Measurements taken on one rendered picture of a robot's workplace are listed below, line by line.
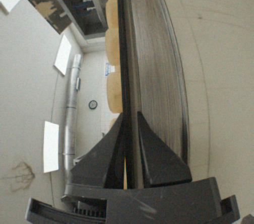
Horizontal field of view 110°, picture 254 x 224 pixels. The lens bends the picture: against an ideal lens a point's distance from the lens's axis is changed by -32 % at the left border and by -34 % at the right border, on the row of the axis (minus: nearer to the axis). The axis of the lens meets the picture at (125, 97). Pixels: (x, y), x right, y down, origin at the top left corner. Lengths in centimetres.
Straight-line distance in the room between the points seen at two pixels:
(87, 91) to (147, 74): 484
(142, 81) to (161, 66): 3
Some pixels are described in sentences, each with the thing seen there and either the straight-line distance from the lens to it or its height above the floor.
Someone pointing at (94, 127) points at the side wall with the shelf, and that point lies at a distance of 453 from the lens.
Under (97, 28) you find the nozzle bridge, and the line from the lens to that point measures 82.
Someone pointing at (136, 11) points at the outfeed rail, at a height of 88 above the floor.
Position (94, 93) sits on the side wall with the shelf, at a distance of 484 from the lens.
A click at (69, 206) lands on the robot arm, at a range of 80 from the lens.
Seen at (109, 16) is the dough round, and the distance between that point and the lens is 19.
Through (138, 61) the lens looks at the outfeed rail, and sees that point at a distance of 16.
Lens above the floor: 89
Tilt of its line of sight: 4 degrees up
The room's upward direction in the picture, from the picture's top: 94 degrees counter-clockwise
